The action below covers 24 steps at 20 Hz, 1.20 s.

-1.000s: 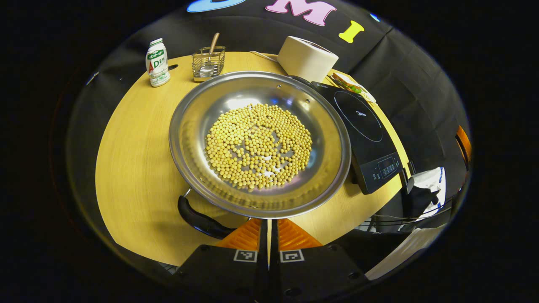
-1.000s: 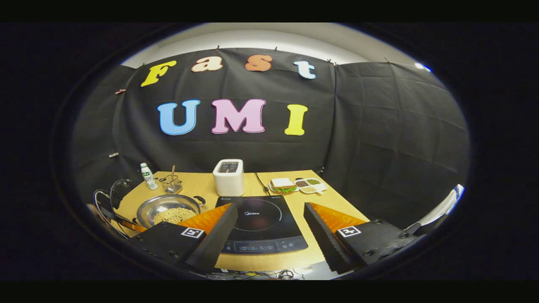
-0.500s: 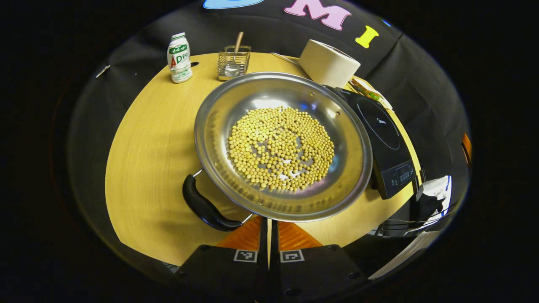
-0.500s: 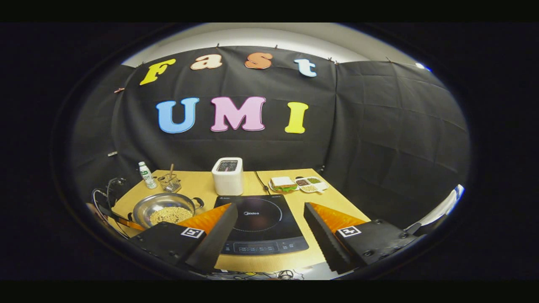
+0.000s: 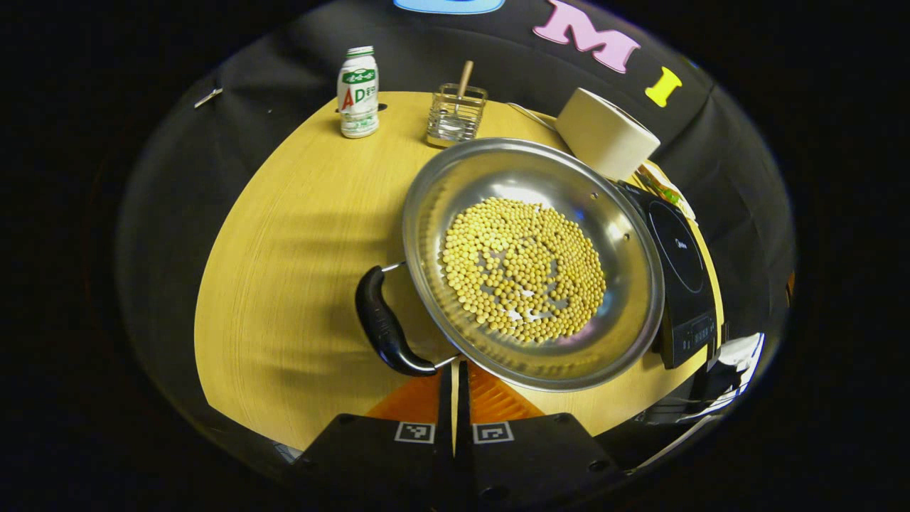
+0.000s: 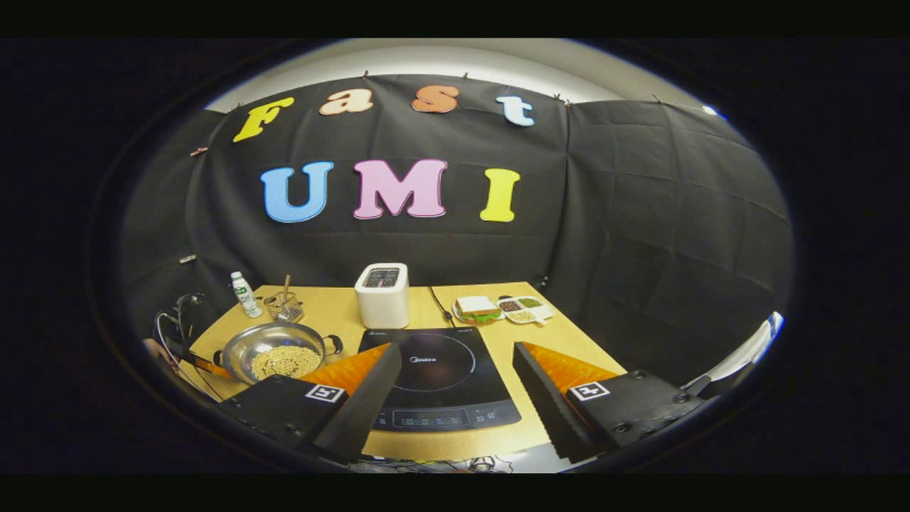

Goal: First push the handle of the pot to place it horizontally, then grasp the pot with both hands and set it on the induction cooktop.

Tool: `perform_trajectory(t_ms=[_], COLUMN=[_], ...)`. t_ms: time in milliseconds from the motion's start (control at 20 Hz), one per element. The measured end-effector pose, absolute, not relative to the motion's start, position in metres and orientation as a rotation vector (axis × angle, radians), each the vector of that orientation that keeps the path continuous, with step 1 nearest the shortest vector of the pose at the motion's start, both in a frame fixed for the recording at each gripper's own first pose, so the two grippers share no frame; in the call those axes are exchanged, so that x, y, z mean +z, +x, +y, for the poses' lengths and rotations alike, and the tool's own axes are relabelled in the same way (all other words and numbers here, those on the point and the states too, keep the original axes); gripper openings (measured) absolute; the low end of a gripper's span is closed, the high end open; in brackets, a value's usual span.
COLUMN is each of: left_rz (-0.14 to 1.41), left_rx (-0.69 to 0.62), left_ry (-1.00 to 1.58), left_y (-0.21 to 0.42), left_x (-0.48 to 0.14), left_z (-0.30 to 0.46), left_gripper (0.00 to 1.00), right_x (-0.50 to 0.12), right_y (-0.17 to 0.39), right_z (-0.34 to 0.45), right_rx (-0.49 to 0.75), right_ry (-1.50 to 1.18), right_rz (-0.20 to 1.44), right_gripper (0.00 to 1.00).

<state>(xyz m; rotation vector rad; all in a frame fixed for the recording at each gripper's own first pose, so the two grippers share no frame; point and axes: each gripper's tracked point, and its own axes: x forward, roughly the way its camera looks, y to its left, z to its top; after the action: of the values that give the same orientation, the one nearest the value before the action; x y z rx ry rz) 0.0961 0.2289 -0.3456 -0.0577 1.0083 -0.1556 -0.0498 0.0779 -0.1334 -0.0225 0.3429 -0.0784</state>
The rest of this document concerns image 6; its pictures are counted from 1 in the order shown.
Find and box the black power cable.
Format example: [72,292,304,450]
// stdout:
[427,286,457,328]

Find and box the sandwich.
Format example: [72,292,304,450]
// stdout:
[456,296,502,322]

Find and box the black backdrop cloth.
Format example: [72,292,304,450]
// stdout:
[117,73,796,388]

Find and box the white divided dish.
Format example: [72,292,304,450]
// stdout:
[498,295,555,325]

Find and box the white toaster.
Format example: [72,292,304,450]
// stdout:
[354,262,411,329]

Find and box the steel pot with black handles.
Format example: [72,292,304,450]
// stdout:
[213,320,343,385]

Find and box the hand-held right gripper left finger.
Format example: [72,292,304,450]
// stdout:
[219,342,403,464]

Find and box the pile of yellow soybeans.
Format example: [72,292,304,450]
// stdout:
[250,346,322,380]

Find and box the wire mesh basket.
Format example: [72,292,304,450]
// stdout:
[264,292,305,324]

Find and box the black induction cooktop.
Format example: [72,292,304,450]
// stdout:
[355,327,522,432]

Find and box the white bottle with green label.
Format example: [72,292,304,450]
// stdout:
[230,271,263,319]

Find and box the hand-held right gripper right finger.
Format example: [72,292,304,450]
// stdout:
[512,341,706,464]

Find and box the white plate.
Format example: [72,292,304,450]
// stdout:
[452,299,505,326]

